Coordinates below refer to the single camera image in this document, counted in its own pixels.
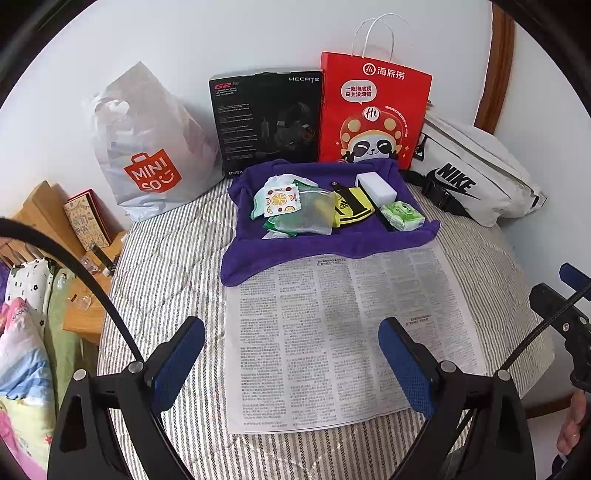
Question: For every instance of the person's right hand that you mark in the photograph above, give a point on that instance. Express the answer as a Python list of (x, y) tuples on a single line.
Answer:
[(575, 420)]

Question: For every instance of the colourful printed bedding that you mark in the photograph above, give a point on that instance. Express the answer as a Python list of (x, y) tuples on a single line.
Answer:
[(27, 346)]

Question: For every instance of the yellow pouch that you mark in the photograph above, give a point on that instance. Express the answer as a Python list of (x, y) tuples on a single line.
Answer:
[(344, 217)]

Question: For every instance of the fruit print packet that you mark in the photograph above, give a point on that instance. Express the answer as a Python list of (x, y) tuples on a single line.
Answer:
[(281, 199)]

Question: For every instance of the green tissue pack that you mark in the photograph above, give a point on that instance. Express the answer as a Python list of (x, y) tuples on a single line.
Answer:
[(401, 217)]

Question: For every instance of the white waist bag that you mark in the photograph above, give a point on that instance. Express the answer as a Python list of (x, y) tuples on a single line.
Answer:
[(485, 152)]

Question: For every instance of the wooden door frame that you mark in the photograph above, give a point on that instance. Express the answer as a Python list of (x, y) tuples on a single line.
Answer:
[(501, 60)]

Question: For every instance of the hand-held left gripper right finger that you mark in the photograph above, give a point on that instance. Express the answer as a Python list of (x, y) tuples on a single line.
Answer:
[(406, 364)]

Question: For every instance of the green wipes packet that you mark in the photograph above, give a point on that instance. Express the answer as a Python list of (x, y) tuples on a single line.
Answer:
[(272, 225)]

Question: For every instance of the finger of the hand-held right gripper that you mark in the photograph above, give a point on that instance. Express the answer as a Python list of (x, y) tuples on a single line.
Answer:
[(575, 275), (554, 309)]

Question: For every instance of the small dark bottle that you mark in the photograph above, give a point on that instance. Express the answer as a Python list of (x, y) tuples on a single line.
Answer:
[(104, 261)]

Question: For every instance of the red paper bag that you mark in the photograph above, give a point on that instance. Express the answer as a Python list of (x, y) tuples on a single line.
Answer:
[(369, 115)]

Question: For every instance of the black headset box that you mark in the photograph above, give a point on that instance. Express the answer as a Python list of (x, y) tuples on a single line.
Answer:
[(258, 124)]

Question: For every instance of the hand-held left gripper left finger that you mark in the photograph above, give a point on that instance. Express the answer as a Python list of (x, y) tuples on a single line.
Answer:
[(178, 364)]

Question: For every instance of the newspaper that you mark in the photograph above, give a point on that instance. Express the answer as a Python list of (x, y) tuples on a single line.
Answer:
[(323, 323)]

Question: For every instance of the small clear object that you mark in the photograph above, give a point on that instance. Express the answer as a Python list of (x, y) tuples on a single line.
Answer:
[(81, 301)]

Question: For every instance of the white plastic shopping bag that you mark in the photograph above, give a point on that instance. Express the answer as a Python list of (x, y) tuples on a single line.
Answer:
[(152, 138)]

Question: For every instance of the white sponge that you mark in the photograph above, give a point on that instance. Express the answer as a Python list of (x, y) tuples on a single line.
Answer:
[(376, 184)]

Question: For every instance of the purple towel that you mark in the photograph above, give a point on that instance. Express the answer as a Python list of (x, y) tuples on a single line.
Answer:
[(323, 249)]

